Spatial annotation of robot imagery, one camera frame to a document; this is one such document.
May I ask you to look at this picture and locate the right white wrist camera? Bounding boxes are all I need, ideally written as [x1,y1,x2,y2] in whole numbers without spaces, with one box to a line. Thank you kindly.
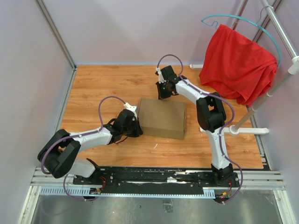
[155,67,166,84]

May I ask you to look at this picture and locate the brown cardboard box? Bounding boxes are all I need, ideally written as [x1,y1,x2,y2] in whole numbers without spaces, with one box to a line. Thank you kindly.
[138,98,186,140]

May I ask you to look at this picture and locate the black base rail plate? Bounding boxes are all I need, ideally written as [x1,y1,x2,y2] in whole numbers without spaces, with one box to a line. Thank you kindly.
[73,167,240,193]

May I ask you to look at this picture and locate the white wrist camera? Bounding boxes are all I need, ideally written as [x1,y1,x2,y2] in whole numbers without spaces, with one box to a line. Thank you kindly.
[155,67,166,84]
[124,102,138,118]

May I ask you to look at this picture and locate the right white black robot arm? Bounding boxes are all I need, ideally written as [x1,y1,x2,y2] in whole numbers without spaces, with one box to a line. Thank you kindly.
[156,66,233,187]

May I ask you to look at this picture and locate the white clothes rack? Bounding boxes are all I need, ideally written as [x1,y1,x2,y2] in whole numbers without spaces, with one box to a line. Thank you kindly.
[189,0,299,135]

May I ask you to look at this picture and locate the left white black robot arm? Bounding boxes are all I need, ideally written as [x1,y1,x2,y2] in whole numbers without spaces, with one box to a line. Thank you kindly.
[37,109,143,185]

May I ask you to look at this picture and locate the red cloth shirt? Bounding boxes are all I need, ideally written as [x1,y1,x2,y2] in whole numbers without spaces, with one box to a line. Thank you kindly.
[199,25,278,106]

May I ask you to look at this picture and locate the aluminium frame post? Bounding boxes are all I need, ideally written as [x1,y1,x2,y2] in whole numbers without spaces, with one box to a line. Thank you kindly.
[35,0,77,70]

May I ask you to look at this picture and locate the grey slotted cable duct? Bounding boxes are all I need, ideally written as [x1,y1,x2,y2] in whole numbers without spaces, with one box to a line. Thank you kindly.
[39,186,216,199]

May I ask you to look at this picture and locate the teal clothes hanger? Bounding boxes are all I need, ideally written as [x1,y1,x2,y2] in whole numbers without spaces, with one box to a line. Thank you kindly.
[200,6,282,69]

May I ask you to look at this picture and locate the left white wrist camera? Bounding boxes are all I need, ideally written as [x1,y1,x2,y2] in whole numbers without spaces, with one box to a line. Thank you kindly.
[124,102,138,118]

